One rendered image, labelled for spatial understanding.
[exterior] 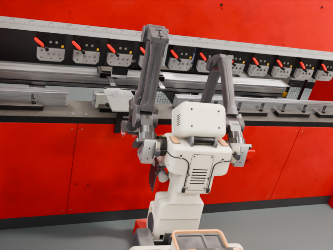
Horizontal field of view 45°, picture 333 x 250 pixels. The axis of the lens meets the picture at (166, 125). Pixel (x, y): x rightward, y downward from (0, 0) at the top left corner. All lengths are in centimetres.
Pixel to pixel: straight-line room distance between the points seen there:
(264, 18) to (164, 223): 149
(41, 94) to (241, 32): 131
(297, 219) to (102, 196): 172
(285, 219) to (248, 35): 165
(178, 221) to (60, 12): 126
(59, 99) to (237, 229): 172
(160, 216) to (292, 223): 190
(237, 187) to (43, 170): 152
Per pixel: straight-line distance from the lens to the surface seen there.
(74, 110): 254
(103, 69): 277
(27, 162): 262
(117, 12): 238
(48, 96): 252
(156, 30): 175
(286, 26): 289
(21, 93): 250
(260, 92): 341
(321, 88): 415
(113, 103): 242
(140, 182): 289
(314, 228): 373
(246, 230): 336
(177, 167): 170
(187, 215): 196
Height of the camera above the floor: 209
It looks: 28 degrees down
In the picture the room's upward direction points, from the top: 14 degrees clockwise
